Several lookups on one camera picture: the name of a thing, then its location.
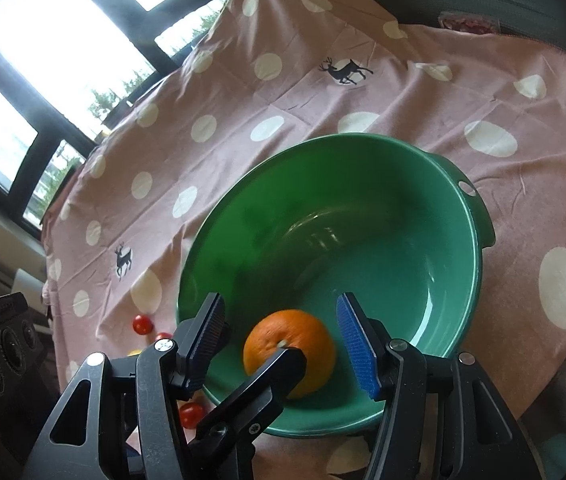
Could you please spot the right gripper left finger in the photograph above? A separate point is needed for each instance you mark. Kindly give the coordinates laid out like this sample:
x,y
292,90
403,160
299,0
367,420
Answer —
x,y
119,419

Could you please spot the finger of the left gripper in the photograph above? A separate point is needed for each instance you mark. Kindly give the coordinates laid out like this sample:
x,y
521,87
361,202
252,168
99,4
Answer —
x,y
223,446

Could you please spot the black tracking camera box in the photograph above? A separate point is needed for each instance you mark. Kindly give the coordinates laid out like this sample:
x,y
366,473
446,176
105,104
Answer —
x,y
28,392

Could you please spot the window with black frame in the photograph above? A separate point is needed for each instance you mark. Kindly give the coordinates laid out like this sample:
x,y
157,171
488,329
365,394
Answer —
x,y
70,70

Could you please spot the green plastic bowl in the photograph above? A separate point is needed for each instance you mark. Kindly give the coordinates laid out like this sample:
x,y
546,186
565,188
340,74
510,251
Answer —
x,y
403,230

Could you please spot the pink polka dot tablecloth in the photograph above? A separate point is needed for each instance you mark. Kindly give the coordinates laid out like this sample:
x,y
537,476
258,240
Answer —
x,y
273,73

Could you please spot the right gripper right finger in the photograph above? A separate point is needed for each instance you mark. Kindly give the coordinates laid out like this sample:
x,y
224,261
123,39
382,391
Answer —
x,y
477,436

